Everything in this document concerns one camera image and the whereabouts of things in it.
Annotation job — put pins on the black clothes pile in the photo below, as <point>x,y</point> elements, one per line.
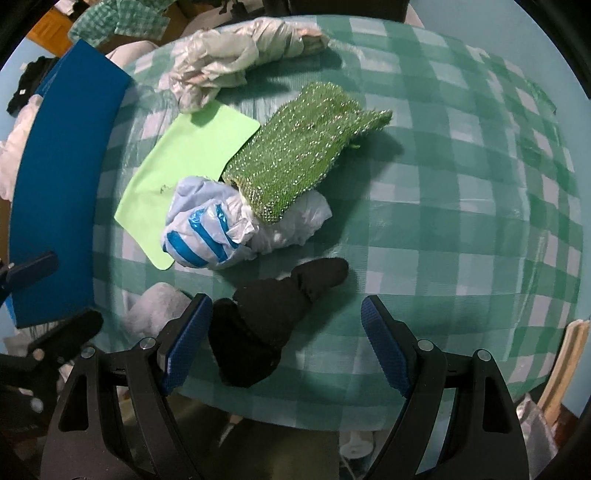
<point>27,90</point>

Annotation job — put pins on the clear plastic sack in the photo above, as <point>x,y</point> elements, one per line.
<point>535,429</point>

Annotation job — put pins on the white blue-striped plastic bag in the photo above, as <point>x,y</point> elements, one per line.
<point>203,230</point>

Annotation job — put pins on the clear plastic bag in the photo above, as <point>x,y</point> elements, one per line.
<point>221,60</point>

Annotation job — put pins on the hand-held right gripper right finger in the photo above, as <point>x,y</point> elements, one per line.
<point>385,346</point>

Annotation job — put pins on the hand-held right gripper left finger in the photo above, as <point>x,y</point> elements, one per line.
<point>187,344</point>

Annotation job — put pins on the green glitter scouring cloth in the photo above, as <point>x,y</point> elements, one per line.
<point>295,152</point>

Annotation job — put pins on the black sock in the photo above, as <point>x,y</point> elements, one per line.
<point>258,323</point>

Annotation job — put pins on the white mesh bath pouf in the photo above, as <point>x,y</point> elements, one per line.
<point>157,304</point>

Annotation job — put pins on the green checkered tablecloth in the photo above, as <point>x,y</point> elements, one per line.
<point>438,230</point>

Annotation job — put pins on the draped green checkered cloth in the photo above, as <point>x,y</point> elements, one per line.
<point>115,18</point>

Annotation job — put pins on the blue and brown cardboard box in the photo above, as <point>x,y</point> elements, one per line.
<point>60,184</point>

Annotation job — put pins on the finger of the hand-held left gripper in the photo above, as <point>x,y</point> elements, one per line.
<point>69,333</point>
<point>32,273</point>

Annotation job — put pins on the wooden slats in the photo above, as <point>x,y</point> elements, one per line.
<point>561,369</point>

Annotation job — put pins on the grey duvet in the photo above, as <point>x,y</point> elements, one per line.
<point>16,143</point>

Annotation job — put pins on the white plastic bags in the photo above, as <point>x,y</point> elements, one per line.
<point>184,152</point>

